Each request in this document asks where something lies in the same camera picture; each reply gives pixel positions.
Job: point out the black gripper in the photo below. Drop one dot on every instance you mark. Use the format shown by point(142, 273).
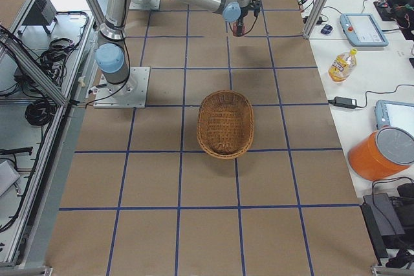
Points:
point(243, 17)

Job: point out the red apple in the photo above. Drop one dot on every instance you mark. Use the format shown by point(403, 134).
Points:
point(238, 29)

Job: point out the brown wicker basket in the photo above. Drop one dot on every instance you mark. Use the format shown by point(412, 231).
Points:
point(225, 124)

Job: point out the blue computer mouse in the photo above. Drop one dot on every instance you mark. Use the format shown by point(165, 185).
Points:
point(326, 30)

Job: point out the yellow drink bottle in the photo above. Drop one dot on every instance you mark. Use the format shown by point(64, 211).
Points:
point(343, 66)

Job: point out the blue teach pendant far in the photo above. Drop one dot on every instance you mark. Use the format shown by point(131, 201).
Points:
point(362, 30)

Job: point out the blue teach pendant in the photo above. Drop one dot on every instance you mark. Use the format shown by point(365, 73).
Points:
point(394, 114)
point(362, 30)

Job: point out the black power adapter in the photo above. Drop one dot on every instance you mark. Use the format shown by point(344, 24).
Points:
point(342, 102)

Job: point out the blue teach pendant near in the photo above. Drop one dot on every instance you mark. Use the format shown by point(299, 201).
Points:
point(394, 114)

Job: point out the orange cylindrical container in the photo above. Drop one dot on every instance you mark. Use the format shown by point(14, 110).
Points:
point(383, 153)

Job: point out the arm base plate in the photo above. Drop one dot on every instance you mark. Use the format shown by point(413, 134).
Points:
point(131, 95)
point(145, 5)

